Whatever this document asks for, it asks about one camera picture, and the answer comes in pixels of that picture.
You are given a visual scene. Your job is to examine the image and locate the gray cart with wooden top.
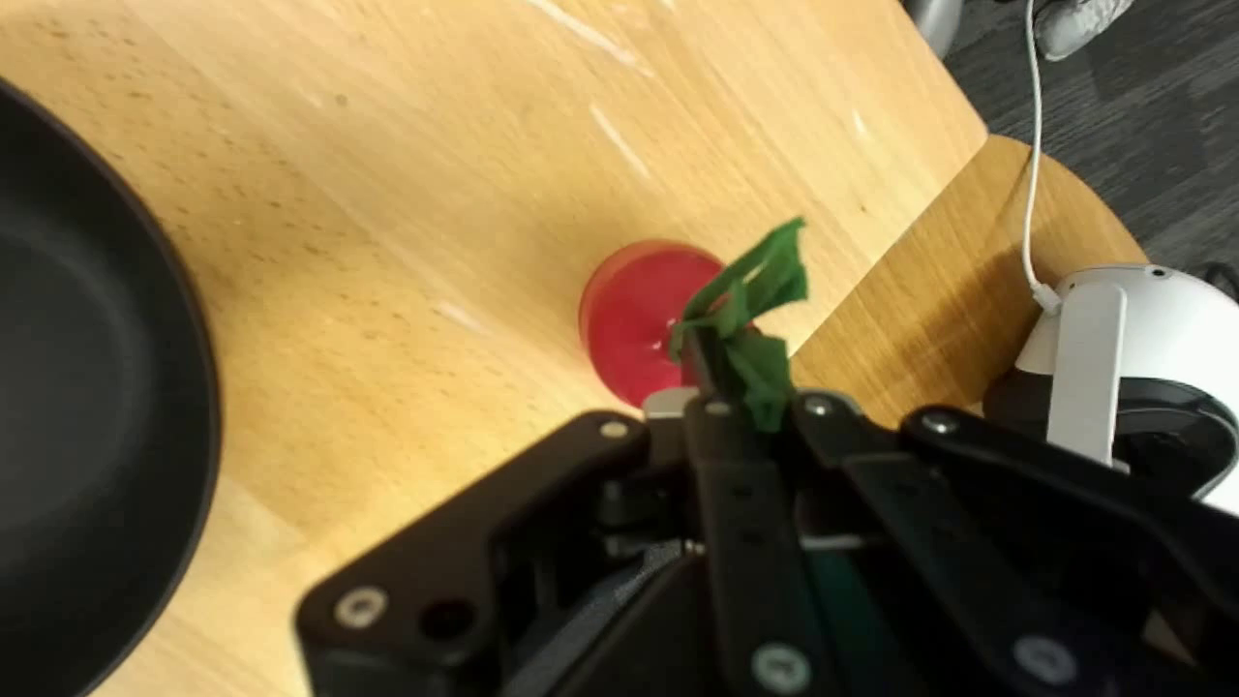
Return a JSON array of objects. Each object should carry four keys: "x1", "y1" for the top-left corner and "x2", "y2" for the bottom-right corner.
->
[{"x1": 0, "y1": 0, "x2": 994, "y2": 697}]

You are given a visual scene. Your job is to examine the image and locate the red toy radish green leaves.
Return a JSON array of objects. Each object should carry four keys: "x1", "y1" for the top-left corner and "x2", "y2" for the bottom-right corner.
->
[{"x1": 572, "y1": 211, "x2": 817, "y2": 437}]

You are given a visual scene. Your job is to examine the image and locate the round wooden stool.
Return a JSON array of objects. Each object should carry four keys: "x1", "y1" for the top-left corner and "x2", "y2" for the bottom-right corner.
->
[{"x1": 786, "y1": 131, "x2": 1153, "y2": 437}]

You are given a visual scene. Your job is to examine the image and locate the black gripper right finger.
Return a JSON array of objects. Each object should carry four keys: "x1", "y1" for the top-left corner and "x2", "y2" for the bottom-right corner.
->
[{"x1": 786, "y1": 389, "x2": 1239, "y2": 697}]

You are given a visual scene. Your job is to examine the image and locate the white cable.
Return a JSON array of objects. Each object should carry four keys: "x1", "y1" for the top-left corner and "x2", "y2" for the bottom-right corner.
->
[{"x1": 1020, "y1": 0, "x2": 1068, "y2": 317}]

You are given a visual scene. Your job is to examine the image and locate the white VR headset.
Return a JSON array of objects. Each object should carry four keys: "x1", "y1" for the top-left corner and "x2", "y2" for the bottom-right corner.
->
[{"x1": 984, "y1": 260, "x2": 1239, "y2": 519}]

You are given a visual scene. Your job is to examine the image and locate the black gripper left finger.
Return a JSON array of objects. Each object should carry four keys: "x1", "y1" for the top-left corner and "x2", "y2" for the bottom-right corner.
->
[{"x1": 294, "y1": 389, "x2": 843, "y2": 697}]

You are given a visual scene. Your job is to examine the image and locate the black bowl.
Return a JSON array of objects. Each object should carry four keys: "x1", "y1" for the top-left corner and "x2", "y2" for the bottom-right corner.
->
[{"x1": 0, "y1": 73, "x2": 223, "y2": 697}]

